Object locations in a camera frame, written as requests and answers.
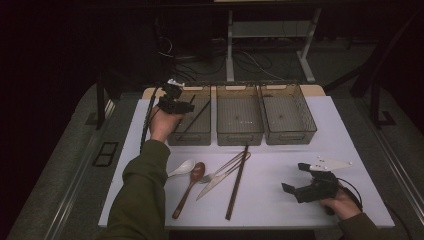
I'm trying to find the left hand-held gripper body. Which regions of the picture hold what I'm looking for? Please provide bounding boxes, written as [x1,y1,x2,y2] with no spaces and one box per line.
[156,78,196,115]

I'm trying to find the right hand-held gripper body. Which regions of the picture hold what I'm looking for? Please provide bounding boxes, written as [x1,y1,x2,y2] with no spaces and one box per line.
[294,155,353,204]

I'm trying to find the grey transparent plastic basket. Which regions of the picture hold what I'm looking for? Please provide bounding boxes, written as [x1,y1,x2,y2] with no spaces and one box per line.
[259,83,318,146]
[163,84,213,147]
[215,83,265,147]

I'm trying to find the white ceramic spoon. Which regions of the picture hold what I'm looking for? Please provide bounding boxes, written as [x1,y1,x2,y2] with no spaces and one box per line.
[166,159,197,179]

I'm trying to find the brown wooden spoon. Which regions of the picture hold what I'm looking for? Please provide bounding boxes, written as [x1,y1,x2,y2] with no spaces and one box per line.
[171,161,206,220]

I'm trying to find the metal fork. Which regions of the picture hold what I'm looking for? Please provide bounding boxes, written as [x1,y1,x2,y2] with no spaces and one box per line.
[199,151,249,184]

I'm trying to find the metal knife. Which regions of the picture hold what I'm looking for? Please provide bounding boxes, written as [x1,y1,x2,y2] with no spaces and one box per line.
[195,153,252,202]

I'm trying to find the person's left hand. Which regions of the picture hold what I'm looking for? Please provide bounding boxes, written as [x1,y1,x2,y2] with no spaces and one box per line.
[148,106,185,144]

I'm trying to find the person's right hand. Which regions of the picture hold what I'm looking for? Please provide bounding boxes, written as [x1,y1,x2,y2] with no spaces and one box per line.
[319,189,363,221]

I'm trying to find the white metal stand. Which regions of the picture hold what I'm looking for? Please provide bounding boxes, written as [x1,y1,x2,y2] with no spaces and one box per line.
[225,8,323,84]

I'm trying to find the black metal stand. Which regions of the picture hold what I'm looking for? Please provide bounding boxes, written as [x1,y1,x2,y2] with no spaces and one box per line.
[368,81,398,129]
[84,71,116,131]

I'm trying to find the black floor cable bundle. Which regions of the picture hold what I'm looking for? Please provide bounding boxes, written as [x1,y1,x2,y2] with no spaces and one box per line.
[154,16,234,83]

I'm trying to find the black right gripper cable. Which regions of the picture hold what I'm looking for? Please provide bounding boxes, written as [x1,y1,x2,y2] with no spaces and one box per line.
[338,176,364,213]

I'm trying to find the white floor cable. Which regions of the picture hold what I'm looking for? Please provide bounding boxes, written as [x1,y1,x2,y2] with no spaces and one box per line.
[241,49,286,82]

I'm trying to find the grey metal rail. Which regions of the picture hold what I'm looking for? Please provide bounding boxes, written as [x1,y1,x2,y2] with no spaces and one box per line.
[43,99,116,240]
[354,99,424,218]

